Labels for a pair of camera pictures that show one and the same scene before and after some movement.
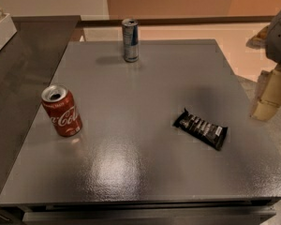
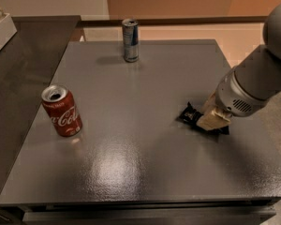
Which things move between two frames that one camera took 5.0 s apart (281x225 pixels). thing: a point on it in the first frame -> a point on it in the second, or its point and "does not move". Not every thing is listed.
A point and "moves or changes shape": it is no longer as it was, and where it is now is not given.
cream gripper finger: [258, 40] -> [211, 103]
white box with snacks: [2, 27] does not move
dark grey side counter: [21, 74] does not move
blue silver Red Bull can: [131, 39] does not move
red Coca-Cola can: [62, 109] does not move
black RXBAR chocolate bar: [211, 134] moves or changes shape
